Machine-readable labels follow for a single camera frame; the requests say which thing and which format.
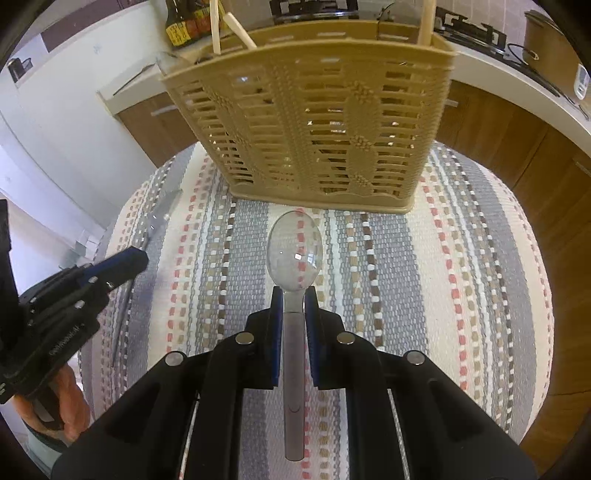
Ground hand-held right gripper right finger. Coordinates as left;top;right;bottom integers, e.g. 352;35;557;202
307;286;539;480

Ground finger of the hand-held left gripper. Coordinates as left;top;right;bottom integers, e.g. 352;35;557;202
75;247;150;291

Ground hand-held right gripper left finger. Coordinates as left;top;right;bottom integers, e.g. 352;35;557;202
51;286;284;480

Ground steel table knife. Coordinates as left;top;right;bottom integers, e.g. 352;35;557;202
111;188;184;368

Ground steel spoon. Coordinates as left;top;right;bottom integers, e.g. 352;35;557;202
268;210;323;462

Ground tan plastic utensil basket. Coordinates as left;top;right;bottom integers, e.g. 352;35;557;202
159;18;461;214

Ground wooden chopstick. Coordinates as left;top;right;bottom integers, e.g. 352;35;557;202
224;13;258;51
418;0;437;47
210;0;223;54

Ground person's left hand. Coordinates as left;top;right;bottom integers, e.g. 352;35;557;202
14;366;92;445

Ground striped woven mat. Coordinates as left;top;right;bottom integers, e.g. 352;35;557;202
78;141;555;480

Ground dark box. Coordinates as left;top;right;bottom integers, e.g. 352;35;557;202
8;58;31;84

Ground dark soy sauce bottle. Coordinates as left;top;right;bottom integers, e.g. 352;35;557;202
165;0;200;49

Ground red cap sauce bottle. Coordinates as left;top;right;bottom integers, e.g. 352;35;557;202
194;0;223;38

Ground brown wooden base cabinet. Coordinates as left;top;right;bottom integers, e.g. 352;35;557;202
115;79;591;222

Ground black gas stove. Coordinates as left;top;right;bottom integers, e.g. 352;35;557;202
270;0;505;48

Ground brown rice cooker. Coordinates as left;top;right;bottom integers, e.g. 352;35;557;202
524;9;591;100

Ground black power cable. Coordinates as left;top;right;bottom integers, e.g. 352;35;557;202
507;44;591;121

